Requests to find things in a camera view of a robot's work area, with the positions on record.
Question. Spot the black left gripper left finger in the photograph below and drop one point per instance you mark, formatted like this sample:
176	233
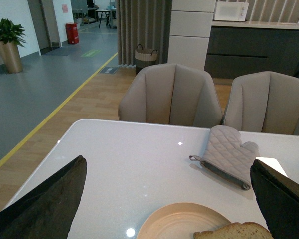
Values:
47	211

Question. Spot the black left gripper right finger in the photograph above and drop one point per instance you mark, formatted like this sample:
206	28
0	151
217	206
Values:
278	199

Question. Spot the slice of brown bread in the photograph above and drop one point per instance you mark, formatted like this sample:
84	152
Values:
246	230

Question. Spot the grey quilted oven mitt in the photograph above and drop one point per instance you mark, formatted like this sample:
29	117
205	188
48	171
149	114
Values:
227	157

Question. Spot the right beige upholstered chair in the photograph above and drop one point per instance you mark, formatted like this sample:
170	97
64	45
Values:
265	102

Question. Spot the beige upholstered chair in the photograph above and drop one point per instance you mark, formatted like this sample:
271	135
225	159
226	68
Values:
171	94
265	102

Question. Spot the round beige plate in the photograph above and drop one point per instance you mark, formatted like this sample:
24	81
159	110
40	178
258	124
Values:
181	221

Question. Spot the left beige upholstered chair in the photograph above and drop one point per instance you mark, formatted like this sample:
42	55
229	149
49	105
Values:
171	94

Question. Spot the dark grey kitchen counter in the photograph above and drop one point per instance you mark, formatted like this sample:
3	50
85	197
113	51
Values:
236	51

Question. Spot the gold tall planter pot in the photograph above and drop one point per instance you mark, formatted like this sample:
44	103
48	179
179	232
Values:
11	57

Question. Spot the red box cabinet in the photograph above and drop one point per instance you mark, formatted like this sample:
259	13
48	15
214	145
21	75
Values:
72	33

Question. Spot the green potted plant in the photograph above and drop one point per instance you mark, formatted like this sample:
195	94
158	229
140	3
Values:
11	33

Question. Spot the white microwave oven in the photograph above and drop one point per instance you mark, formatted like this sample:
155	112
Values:
230	11

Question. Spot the white tall cabinet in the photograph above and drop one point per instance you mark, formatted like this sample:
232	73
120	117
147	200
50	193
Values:
190	31

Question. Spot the distant table with legs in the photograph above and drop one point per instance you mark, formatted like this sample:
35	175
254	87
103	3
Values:
108	16

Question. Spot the beige pleated curtain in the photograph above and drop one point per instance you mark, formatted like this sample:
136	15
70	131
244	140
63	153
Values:
145	22

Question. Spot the woven basket with handles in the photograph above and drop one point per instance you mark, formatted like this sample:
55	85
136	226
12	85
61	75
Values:
144	57

